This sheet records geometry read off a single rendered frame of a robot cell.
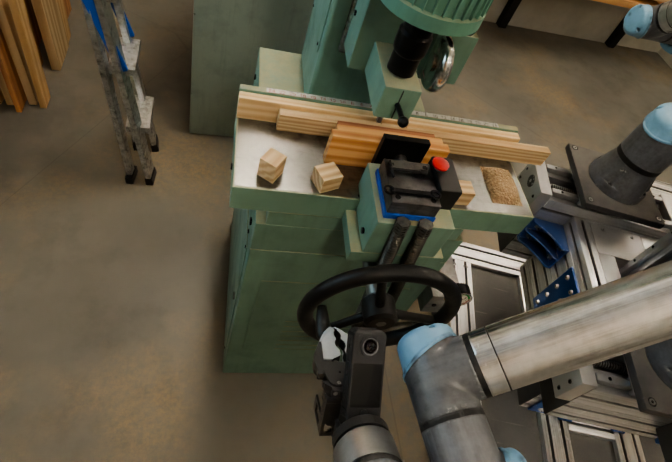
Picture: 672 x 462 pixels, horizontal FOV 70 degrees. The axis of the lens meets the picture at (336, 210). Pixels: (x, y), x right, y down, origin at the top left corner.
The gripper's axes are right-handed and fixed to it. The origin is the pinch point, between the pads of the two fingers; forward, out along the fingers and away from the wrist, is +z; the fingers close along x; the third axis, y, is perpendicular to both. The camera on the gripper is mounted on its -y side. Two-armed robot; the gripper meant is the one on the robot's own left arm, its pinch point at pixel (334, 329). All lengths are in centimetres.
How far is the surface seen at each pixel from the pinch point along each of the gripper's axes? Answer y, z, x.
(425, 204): -19.7, 6.6, 12.9
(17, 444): 72, 46, -64
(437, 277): -9.9, 0.7, 15.2
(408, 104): -32.9, 21.6, 12.1
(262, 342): 41, 51, -3
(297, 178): -16.9, 21.6, -5.6
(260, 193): -14.2, 19.0, -12.1
